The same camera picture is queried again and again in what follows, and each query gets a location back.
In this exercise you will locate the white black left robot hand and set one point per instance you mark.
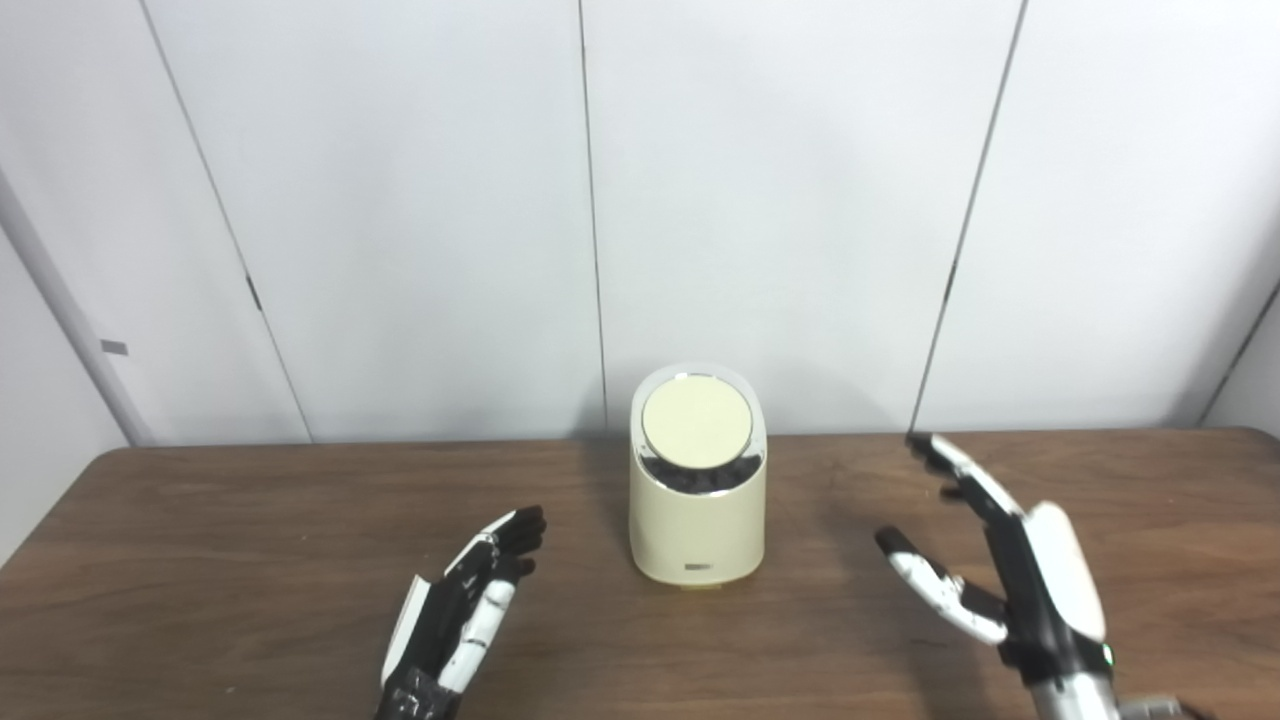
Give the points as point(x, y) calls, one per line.
point(440, 630)

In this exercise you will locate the black wall seam clip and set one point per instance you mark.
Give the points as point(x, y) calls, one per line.
point(254, 293)

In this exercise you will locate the cream-colored bin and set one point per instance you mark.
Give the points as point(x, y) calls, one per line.
point(695, 535)

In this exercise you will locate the white wall post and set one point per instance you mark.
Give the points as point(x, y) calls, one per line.
point(70, 320)

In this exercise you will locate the grey wall tag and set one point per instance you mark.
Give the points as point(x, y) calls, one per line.
point(114, 347)

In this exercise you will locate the cream round bin lid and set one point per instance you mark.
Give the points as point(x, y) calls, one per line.
point(697, 420)

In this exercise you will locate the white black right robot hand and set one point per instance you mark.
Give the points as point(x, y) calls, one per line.
point(1050, 590)

